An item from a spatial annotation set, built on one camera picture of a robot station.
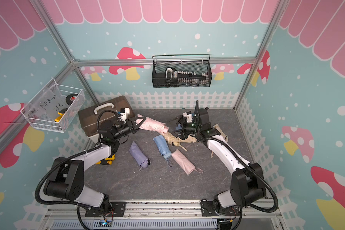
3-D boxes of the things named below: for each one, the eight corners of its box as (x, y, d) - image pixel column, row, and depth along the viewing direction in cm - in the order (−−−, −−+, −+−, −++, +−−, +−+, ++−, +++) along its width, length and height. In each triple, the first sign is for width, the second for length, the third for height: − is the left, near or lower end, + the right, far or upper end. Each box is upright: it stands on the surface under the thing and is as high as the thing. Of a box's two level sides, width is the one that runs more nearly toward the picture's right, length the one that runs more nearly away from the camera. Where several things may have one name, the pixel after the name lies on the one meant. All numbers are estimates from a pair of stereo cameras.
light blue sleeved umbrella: (165, 160, 93) (164, 158, 90) (153, 140, 103) (153, 137, 100) (173, 156, 95) (173, 153, 92) (161, 136, 105) (161, 133, 102)
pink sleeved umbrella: (170, 157, 94) (170, 155, 91) (177, 151, 97) (177, 148, 94) (194, 181, 85) (194, 178, 82) (201, 172, 88) (202, 170, 85)
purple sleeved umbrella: (143, 170, 89) (141, 167, 86) (127, 150, 98) (125, 147, 95) (151, 163, 92) (150, 160, 89) (135, 144, 101) (134, 141, 98)
